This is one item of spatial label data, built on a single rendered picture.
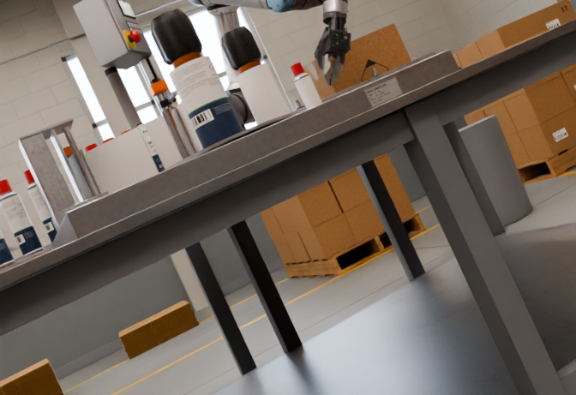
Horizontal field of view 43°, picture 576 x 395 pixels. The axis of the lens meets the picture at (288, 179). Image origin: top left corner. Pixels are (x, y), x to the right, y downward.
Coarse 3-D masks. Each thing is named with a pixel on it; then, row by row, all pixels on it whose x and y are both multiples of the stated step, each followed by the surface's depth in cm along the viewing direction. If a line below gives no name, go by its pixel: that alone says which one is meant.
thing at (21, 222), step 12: (0, 192) 187; (12, 192) 188; (0, 204) 187; (12, 204) 186; (12, 216) 186; (24, 216) 187; (12, 228) 187; (24, 228) 186; (24, 240) 186; (36, 240) 187; (24, 252) 186; (36, 252) 186
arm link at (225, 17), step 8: (208, 8) 255; (216, 8) 252; (224, 8) 252; (232, 8) 254; (216, 16) 255; (224, 16) 254; (232, 16) 255; (216, 24) 256; (224, 24) 255; (232, 24) 255; (224, 32) 255; (224, 56) 258; (232, 72) 257; (232, 80) 258; (232, 88) 257; (240, 88) 256; (240, 96) 255; (248, 112) 255; (248, 120) 257
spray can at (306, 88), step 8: (296, 64) 219; (296, 72) 219; (296, 80) 219; (304, 80) 218; (304, 88) 218; (312, 88) 219; (304, 96) 219; (312, 96) 218; (304, 104) 220; (312, 104) 218; (320, 104) 219
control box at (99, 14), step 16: (96, 0) 205; (112, 0) 208; (80, 16) 206; (96, 16) 205; (112, 16) 205; (96, 32) 206; (112, 32) 204; (128, 32) 208; (96, 48) 206; (112, 48) 205; (128, 48) 205; (144, 48) 215; (112, 64) 209; (128, 64) 217
